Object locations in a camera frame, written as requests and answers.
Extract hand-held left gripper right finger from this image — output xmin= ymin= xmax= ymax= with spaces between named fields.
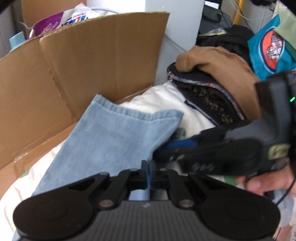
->
xmin=150 ymin=162 xmax=229 ymax=208

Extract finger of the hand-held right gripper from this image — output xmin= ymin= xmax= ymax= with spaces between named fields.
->
xmin=154 ymin=140 xmax=232 ymax=168
xmin=166 ymin=120 xmax=249 ymax=147

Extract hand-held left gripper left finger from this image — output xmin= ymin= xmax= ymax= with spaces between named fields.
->
xmin=68 ymin=160 xmax=149 ymax=209

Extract light blue jeans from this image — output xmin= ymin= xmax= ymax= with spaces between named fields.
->
xmin=32 ymin=94 xmax=185 ymax=201

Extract person's right hand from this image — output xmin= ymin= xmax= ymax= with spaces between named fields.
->
xmin=237 ymin=160 xmax=296 ymax=196

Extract cream bear print blanket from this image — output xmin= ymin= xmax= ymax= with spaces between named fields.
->
xmin=0 ymin=81 xmax=222 ymax=241

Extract dark patterned garment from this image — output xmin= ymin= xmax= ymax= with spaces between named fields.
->
xmin=167 ymin=62 xmax=246 ymax=127

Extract teal printed bag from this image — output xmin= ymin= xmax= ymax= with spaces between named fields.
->
xmin=247 ymin=15 xmax=296 ymax=75

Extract brown folded garment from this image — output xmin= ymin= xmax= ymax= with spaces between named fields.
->
xmin=175 ymin=45 xmax=262 ymax=121

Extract flattened brown cardboard sheet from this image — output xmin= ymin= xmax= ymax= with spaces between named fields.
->
xmin=0 ymin=11 xmax=171 ymax=198

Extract yellow table pole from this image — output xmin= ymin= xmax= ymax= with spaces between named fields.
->
xmin=231 ymin=0 xmax=246 ymax=25

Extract white blue package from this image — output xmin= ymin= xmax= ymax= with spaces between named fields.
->
xmin=61 ymin=3 xmax=110 ymax=26

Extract purple detergent bag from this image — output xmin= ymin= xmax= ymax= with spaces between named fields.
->
xmin=29 ymin=11 xmax=63 ymax=39

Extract blue detergent bottle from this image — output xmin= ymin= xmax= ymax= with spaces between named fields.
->
xmin=9 ymin=31 xmax=25 ymax=50

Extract light grey appliance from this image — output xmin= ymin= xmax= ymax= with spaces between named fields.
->
xmin=0 ymin=5 xmax=22 ymax=59

